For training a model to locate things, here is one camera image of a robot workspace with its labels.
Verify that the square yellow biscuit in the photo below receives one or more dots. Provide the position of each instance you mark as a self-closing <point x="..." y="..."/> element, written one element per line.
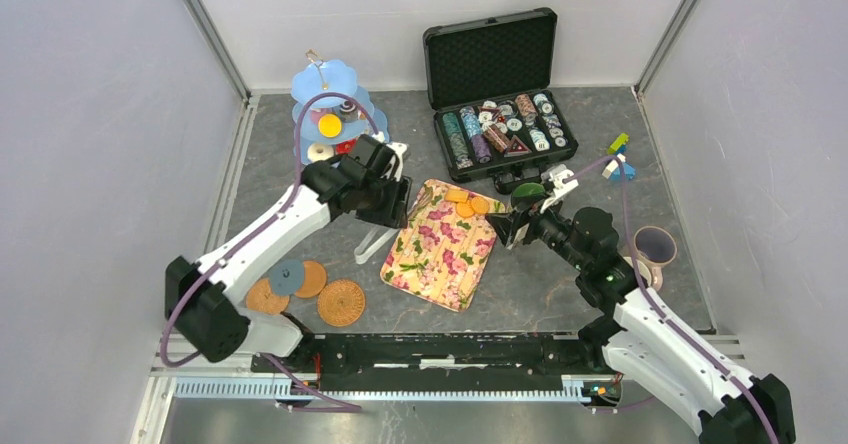
<point x="457" y="196"/>

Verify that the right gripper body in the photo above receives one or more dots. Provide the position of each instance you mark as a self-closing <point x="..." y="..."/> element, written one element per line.
<point x="546" y="223"/>

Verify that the floral rectangular tray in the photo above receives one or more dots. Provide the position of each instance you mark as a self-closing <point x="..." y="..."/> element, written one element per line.
<point x="440" y="257"/>

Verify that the round orange biscuit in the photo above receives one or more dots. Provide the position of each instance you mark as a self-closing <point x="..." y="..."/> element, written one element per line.
<point x="465" y="209"/>
<point x="479" y="205"/>

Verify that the colourful toy block stack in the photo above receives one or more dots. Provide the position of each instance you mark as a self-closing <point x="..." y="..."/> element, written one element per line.
<point x="618" y="168"/>

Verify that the red glazed donut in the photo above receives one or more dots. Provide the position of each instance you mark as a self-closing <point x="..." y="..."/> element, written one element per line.
<point x="345" y="147"/>

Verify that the blue three-tier cake stand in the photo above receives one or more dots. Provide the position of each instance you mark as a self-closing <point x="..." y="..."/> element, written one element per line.
<point x="318" y="90"/>

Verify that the black poker chip case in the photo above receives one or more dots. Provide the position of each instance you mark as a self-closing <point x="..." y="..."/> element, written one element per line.
<point x="488" y="84"/>

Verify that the silver serving tongs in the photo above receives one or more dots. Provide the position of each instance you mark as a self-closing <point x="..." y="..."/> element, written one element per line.
<point x="374" y="239"/>

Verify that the green-inside floral mug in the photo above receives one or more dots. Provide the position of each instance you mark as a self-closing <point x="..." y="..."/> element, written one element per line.
<point x="527" y="192"/>

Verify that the beige mug purple inside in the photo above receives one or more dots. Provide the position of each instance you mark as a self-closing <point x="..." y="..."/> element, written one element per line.
<point x="655" y="249"/>

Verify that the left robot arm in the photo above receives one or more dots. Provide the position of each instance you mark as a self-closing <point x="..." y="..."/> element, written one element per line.
<point x="205" y="298"/>

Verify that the woven rattan coaster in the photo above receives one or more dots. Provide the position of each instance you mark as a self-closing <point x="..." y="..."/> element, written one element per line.
<point x="341" y="303"/>

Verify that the cork coaster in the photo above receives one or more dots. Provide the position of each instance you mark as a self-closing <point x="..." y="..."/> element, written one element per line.
<point x="315" y="279"/>

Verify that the chocolate swirl cake roll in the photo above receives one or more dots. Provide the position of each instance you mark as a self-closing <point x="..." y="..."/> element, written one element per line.
<point x="348" y="112"/>

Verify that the white glazed donut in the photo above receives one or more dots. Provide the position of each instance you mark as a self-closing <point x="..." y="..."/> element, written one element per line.
<point x="317" y="152"/>

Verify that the blue smiley coaster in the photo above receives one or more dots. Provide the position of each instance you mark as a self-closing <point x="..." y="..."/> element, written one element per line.
<point x="286" y="277"/>

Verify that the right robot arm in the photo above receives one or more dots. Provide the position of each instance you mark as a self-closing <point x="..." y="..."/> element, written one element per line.
<point x="638" y="335"/>

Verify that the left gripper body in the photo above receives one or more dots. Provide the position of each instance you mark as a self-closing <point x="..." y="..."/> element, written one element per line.
<point x="385" y="199"/>

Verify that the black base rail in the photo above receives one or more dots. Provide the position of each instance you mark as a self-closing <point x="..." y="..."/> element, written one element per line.
<point x="545" y="352"/>

